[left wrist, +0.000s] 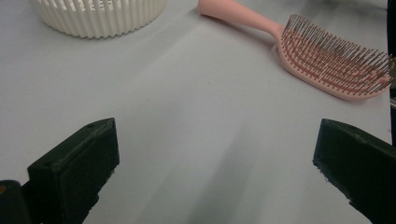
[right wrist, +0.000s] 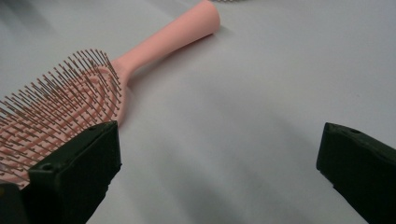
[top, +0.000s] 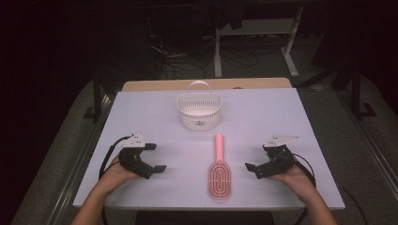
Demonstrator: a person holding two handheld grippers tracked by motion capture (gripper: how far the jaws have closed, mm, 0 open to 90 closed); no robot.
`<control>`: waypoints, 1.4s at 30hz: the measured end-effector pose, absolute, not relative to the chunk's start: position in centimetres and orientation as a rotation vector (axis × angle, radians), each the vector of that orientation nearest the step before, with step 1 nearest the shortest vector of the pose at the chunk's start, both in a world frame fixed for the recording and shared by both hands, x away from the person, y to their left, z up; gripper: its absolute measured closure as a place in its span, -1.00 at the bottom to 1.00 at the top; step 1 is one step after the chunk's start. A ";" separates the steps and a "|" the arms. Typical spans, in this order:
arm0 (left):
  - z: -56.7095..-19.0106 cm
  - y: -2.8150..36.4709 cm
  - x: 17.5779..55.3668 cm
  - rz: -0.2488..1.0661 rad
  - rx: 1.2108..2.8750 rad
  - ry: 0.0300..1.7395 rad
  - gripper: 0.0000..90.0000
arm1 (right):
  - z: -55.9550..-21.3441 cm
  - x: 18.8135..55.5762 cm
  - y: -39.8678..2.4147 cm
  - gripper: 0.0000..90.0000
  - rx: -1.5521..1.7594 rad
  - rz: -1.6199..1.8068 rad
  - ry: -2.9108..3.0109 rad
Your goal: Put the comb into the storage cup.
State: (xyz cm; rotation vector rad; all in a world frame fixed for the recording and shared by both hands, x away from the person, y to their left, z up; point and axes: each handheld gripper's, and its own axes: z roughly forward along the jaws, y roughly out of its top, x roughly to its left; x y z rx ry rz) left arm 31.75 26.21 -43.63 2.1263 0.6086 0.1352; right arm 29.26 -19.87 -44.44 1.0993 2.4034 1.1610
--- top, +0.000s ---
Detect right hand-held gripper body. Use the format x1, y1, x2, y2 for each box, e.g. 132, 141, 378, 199
254, 134, 301, 180

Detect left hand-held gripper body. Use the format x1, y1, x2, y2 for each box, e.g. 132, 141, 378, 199
117, 133, 156, 180

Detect pink hair brush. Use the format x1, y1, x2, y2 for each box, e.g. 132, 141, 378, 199
207, 133, 233, 201

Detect white plastic basket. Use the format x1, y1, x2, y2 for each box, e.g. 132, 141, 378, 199
176, 80, 222, 132

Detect person's right hand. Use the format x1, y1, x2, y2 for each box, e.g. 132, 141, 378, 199
268, 161, 314, 195

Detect person's left hand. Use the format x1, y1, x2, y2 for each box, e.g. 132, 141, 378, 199
99, 155, 141, 192

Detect black metal stand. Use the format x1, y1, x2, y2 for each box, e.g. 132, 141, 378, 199
82, 70, 105, 124
349, 61, 378, 122

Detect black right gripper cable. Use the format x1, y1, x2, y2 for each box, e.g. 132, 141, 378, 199
292, 152, 317, 225

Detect metal floor rail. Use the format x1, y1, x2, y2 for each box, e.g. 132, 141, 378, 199
46, 93, 117, 225
339, 90, 398, 202

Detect black floor cable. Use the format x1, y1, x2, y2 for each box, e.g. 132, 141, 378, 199
339, 185, 370, 225

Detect tangle of floor cables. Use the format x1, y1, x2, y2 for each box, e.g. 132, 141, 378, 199
145, 15, 261, 80

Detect white metal desk frame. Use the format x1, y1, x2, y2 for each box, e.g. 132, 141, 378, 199
213, 6, 305, 79

